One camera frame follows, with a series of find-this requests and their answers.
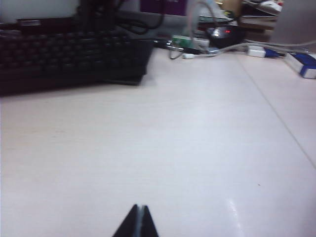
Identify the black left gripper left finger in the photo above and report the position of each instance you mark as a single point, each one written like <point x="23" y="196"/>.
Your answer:
<point x="130" y="225"/>

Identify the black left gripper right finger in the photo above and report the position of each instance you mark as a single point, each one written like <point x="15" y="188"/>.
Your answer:
<point x="148" y="225"/>

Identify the small white connector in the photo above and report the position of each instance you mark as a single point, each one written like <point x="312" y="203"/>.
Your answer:
<point x="188" y="56"/>

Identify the black keyboard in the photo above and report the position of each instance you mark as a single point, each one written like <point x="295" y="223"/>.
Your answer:
<point x="61" y="56"/>

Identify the black computer mouse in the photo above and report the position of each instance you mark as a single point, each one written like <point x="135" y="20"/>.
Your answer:
<point x="222" y="37"/>

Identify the white adapter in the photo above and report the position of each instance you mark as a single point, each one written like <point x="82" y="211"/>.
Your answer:
<point x="256" y="52"/>

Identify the clear acrylic sign holder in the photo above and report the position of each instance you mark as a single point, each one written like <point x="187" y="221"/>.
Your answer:
<point x="192" y="22"/>

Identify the black monitor stand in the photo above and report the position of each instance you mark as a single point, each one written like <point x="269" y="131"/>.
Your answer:
<point x="98" y="12"/>

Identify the purple name card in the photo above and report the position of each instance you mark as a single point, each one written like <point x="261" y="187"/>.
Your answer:
<point x="158" y="6"/>

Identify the blue white medicine box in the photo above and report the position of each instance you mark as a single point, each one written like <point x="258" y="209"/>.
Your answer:
<point x="306" y="65"/>

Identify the wooden desk organizer box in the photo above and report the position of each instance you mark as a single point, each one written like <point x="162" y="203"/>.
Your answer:
<point x="232" y="5"/>

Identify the silver monitor stand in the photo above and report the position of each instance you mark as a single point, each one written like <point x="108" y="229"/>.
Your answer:
<point x="296" y="22"/>

